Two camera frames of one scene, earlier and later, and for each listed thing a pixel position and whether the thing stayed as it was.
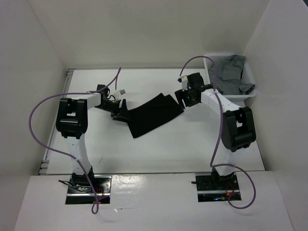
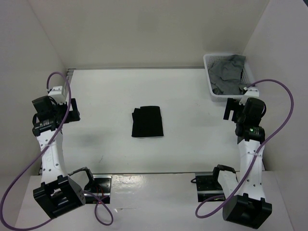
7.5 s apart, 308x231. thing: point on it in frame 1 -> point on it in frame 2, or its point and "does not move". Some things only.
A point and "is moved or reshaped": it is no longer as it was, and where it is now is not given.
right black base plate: x=211 y=187 does not move
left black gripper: x=122 y=112 -> x=72 y=115
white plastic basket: x=247 y=76 does not move
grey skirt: x=228 y=73 does not move
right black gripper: x=179 y=96 -> x=232 y=104
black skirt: x=149 y=114 is moved or reshaped
